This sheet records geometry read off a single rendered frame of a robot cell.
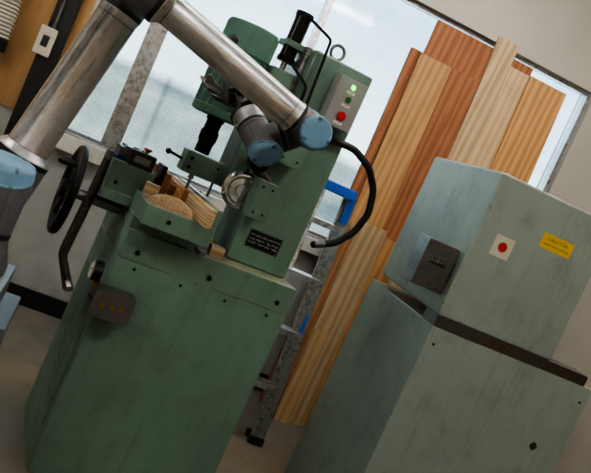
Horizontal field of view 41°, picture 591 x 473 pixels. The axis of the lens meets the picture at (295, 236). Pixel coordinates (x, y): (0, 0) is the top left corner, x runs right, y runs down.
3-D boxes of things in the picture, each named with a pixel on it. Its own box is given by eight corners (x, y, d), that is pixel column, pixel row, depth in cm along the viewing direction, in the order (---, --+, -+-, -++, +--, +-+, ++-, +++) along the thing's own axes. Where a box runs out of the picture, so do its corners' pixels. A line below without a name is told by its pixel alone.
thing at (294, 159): (266, 156, 251) (285, 112, 249) (291, 167, 254) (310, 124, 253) (275, 160, 243) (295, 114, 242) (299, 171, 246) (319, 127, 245)
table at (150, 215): (87, 175, 273) (94, 159, 272) (169, 205, 285) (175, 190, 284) (108, 210, 217) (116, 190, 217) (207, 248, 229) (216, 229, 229)
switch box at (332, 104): (315, 119, 253) (335, 72, 252) (340, 131, 257) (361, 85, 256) (322, 121, 247) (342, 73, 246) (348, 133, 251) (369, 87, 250)
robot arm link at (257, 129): (286, 162, 222) (253, 174, 220) (271, 130, 228) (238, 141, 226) (284, 141, 214) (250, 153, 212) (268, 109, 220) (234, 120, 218)
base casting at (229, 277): (101, 222, 272) (112, 198, 271) (248, 276, 294) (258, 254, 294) (117, 256, 231) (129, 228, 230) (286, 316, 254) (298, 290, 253)
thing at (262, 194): (236, 208, 251) (251, 174, 250) (256, 216, 254) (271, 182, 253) (245, 215, 243) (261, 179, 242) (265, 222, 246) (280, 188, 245)
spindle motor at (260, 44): (185, 104, 258) (223, 15, 255) (233, 126, 265) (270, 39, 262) (197, 109, 242) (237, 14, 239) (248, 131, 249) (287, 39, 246)
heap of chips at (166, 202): (144, 197, 230) (150, 186, 230) (189, 214, 235) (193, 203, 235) (150, 204, 222) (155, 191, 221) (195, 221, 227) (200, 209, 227)
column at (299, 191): (209, 240, 275) (293, 47, 268) (265, 262, 283) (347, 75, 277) (225, 257, 254) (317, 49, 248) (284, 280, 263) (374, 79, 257)
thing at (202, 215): (160, 185, 283) (165, 175, 282) (166, 187, 283) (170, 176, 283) (203, 227, 222) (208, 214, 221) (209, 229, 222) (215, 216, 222)
